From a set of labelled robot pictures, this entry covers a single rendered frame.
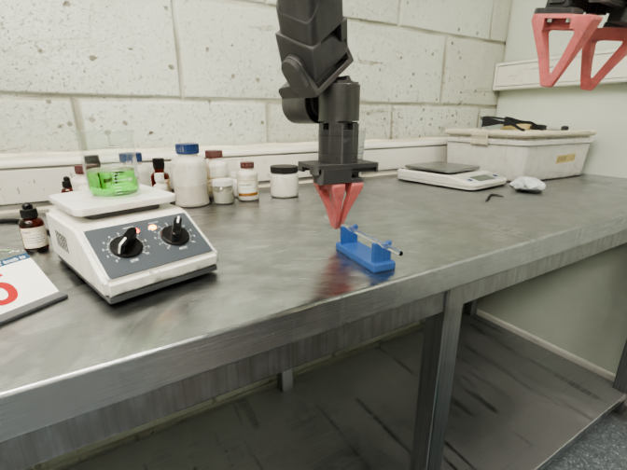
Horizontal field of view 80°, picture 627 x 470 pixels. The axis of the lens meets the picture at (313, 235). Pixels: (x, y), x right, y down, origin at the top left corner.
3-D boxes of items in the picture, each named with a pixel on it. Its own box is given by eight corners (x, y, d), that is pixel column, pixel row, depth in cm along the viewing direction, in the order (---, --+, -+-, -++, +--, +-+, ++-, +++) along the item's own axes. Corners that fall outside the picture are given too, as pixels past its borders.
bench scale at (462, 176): (472, 193, 95) (474, 174, 93) (394, 180, 114) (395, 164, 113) (508, 186, 105) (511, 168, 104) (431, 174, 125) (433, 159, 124)
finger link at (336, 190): (312, 224, 59) (312, 164, 56) (351, 219, 62) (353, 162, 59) (331, 236, 53) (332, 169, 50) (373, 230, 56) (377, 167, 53)
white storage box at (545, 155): (591, 175, 122) (601, 130, 117) (520, 185, 105) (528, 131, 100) (505, 165, 147) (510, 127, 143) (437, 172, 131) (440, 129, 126)
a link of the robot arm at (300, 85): (292, 59, 43) (337, 18, 46) (242, 68, 52) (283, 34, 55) (336, 141, 50) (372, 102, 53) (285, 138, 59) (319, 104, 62)
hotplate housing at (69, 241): (221, 271, 46) (216, 209, 44) (108, 310, 37) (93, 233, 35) (145, 234, 61) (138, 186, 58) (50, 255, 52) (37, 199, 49)
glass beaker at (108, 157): (128, 191, 52) (118, 128, 50) (152, 197, 48) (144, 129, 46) (73, 200, 47) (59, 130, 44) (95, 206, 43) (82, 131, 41)
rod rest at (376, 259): (396, 269, 47) (397, 241, 46) (373, 273, 46) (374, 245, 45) (355, 245, 56) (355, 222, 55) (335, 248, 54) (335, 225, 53)
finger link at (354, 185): (299, 226, 58) (299, 164, 55) (341, 220, 61) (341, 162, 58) (319, 238, 52) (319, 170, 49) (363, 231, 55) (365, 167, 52)
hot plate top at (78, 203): (179, 200, 48) (179, 194, 48) (76, 218, 40) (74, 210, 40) (141, 188, 56) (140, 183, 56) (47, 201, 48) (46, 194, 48)
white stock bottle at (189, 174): (199, 209, 78) (192, 145, 74) (168, 206, 80) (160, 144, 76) (215, 201, 84) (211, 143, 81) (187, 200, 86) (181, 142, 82)
